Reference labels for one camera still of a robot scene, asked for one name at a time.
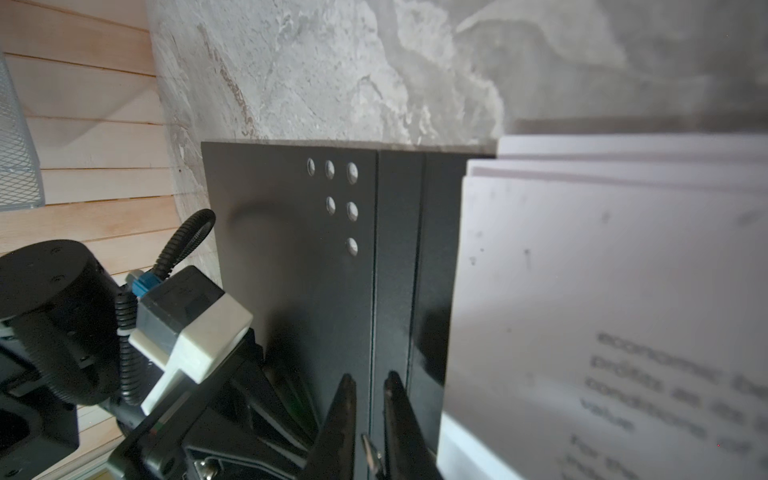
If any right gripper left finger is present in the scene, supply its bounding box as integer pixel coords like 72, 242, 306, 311
297, 374, 357, 480

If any printed paper sheet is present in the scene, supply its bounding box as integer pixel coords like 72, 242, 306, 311
496, 133, 767, 159
437, 177, 767, 479
467, 159, 767, 197

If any white wire mesh organizer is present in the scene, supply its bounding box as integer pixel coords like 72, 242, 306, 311
0, 54, 45, 212

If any white folder black inside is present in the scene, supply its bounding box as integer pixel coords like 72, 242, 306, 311
202, 141, 470, 479

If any metal folder clip mechanism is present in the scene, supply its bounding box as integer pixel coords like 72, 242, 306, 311
361, 433, 386, 480

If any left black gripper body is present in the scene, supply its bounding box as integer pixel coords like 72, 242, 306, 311
107, 332, 314, 479

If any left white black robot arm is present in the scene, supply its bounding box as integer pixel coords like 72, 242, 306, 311
1, 240, 316, 479

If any black corrugated cable conduit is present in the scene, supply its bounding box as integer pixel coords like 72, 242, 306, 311
113, 208, 217, 406

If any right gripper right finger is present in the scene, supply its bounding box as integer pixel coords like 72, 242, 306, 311
384, 371, 443, 480

